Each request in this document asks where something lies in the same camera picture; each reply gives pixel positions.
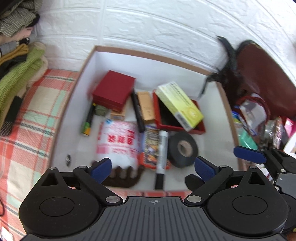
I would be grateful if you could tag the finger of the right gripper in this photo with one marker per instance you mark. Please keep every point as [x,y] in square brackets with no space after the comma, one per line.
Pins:
[250,155]

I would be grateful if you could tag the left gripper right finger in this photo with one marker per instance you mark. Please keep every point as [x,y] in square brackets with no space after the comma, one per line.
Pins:
[209,180]

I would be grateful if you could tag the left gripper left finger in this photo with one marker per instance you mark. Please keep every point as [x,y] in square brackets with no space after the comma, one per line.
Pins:
[91,180]

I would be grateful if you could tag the green rectangular pack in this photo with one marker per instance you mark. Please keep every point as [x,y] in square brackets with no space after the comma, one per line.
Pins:
[245,140]

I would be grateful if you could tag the shiny snack package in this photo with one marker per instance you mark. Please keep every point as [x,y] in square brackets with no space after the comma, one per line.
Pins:
[275,134]

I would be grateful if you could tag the black tape roll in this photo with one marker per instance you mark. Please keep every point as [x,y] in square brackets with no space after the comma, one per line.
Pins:
[182,150]

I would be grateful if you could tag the white red plastic bag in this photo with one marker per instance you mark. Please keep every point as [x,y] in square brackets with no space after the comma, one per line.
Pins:
[119,141]

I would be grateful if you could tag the green black highlighter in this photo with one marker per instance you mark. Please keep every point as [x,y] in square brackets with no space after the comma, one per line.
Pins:
[86,127]

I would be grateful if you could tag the colourful card pack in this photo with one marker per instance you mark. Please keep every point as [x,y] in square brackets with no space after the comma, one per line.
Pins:
[149,148]

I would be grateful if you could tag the white black marker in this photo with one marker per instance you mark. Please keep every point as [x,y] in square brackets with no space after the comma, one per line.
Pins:
[162,160]

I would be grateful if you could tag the yellow green medicine box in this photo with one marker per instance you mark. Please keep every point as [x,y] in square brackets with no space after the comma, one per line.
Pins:
[180,105]

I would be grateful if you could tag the plaid bed cloth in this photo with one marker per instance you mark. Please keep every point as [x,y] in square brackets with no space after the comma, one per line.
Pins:
[25,152]

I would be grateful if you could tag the cardboard storage box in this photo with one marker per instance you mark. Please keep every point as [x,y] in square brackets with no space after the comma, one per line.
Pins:
[215,135]

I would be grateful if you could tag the black marker in box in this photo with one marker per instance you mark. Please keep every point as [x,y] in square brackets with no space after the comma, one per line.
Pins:
[138,111]

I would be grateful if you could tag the dark wooden headboard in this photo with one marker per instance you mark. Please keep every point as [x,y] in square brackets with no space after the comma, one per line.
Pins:
[262,75]

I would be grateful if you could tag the red gift box lid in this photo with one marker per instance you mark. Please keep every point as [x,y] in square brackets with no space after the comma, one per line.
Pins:
[113,90]

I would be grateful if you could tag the gold brown small box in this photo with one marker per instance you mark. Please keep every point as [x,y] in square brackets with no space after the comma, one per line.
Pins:
[146,106]

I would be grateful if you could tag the stack of folded clothes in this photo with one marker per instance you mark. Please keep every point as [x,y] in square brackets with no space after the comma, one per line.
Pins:
[22,58]

